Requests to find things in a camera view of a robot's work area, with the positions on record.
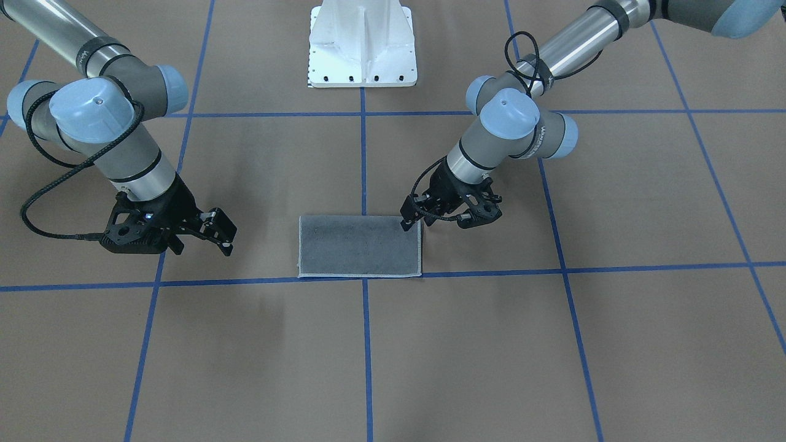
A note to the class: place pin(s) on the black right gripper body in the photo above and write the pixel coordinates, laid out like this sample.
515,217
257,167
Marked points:
178,204

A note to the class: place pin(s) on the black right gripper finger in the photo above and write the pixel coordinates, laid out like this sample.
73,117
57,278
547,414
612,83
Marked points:
222,237
218,217

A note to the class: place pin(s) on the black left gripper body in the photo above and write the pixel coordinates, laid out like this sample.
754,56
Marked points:
452,183

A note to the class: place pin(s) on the pink towel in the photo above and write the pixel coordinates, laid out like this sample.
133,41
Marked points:
361,246

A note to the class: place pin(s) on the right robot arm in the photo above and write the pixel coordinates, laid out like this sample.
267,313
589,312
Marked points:
97,121

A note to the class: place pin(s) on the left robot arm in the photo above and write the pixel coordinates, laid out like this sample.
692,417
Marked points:
510,124

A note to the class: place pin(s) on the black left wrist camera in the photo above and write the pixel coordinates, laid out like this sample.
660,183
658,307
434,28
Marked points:
482,203

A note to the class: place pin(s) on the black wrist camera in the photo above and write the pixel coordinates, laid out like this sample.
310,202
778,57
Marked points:
482,203
134,227

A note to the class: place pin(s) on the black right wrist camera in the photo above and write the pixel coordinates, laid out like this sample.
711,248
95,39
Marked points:
134,227

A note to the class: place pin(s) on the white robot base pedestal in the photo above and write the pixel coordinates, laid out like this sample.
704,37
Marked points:
361,44

